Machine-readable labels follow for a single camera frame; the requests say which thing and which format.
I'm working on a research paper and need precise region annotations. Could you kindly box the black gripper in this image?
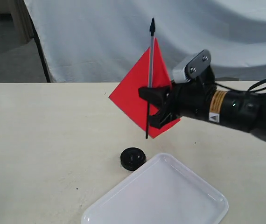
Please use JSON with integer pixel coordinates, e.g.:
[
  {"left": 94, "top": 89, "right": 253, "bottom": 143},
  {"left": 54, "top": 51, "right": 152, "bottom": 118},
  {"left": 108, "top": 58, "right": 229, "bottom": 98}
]
[{"left": 138, "top": 62, "right": 217, "bottom": 129}]

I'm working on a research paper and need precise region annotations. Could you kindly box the red flag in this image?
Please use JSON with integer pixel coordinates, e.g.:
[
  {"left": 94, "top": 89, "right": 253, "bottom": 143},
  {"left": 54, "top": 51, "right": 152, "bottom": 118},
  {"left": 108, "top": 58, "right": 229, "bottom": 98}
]
[{"left": 109, "top": 18, "right": 179, "bottom": 138}]

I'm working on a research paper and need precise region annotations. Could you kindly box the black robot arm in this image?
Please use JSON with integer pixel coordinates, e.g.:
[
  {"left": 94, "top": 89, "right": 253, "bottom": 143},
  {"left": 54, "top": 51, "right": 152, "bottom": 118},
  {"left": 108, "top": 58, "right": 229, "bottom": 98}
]
[{"left": 138, "top": 65, "right": 266, "bottom": 141}]

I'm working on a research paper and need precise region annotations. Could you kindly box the black round flag base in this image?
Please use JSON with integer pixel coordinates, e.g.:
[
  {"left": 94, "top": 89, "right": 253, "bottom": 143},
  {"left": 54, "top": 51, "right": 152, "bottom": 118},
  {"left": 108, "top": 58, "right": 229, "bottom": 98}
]
[{"left": 120, "top": 147, "right": 147, "bottom": 171}]

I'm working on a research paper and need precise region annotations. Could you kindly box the white plastic tray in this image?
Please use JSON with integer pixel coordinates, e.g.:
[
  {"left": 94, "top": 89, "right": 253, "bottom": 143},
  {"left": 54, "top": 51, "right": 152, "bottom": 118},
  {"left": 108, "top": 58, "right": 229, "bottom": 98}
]
[{"left": 81, "top": 153, "right": 229, "bottom": 224}]

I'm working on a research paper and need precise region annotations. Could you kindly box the white backdrop cloth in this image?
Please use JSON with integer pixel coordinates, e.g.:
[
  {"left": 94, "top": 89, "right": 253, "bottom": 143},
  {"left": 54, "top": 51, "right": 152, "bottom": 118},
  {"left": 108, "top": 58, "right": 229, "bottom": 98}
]
[{"left": 25, "top": 0, "right": 266, "bottom": 82}]

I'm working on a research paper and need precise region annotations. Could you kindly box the black backdrop stand pole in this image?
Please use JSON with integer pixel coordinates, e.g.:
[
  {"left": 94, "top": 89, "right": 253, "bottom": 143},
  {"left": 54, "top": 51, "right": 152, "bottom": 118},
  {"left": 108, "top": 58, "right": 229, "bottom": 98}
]
[{"left": 24, "top": 0, "right": 51, "bottom": 83}]

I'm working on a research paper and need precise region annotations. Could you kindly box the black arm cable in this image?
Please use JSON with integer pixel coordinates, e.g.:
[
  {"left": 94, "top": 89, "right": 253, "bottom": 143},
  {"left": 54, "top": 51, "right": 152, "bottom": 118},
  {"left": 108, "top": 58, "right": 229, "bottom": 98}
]
[{"left": 213, "top": 77, "right": 266, "bottom": 94}]

